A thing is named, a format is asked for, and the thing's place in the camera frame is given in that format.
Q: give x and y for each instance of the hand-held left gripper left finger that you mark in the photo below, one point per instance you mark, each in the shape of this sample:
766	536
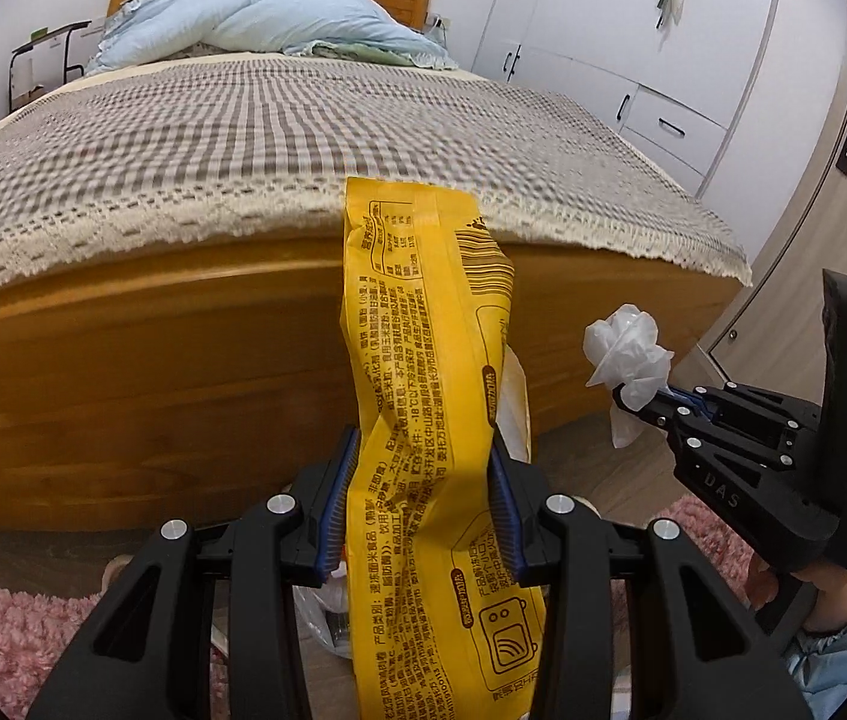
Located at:
333	525

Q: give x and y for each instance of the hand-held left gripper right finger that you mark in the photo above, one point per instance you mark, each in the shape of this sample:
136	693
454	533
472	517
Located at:
504	517

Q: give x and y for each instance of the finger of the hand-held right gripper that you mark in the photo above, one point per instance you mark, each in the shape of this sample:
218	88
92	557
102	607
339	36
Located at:
645	405
687	395

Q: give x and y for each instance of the white plastic film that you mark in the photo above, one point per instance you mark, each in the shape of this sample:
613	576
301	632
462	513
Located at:
630	349

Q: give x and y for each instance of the leaf-print plastic trash bag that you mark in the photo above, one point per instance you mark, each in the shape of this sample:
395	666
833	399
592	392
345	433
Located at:
318	611

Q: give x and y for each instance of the yellow food packet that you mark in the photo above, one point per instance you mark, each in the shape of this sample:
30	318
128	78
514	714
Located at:
423	390

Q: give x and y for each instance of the person's right hand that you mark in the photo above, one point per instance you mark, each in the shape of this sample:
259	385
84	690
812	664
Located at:
759	581

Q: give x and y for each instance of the light wood-grain door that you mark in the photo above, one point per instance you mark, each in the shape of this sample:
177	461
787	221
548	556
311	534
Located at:
806	240

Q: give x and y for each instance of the white wardrobe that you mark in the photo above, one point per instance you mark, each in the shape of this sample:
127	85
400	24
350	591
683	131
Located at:
581	0

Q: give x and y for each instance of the pale green ruffled pillow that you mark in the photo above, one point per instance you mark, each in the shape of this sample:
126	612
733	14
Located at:
393	56

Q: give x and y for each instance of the light blue ruffled pillow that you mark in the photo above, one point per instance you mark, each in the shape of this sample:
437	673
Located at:
138	37

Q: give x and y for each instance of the wooden bed frame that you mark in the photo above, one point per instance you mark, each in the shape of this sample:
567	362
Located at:
131	375

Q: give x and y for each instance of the white wall socket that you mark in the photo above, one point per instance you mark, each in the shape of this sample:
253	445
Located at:
435	21

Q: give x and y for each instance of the black frame side table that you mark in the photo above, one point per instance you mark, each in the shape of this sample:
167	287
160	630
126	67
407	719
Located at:
48	37

